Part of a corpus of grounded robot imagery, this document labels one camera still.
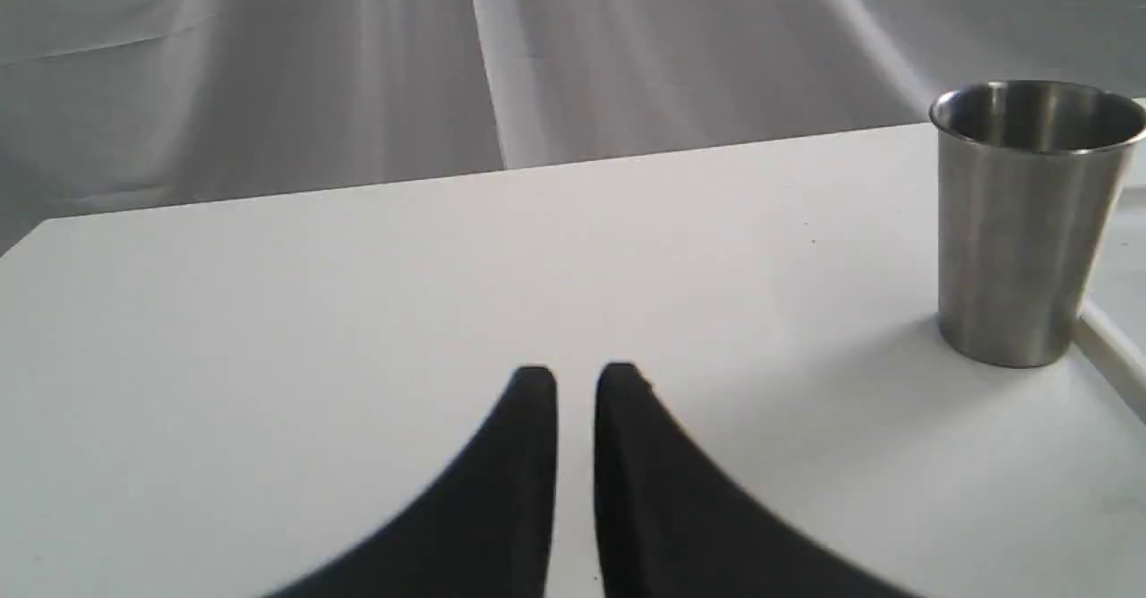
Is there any stainless steel cup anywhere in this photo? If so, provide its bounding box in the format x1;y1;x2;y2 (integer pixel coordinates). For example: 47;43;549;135
928;80;1143;369

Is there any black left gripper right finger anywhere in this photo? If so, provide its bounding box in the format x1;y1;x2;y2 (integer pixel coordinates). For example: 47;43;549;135
594;363;904;597

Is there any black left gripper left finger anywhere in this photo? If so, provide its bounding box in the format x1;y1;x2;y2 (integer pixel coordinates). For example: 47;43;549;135
278;365;560;597

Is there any grey fabric backdrop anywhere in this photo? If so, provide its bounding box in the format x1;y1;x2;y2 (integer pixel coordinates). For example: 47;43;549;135
1;0;1143;250

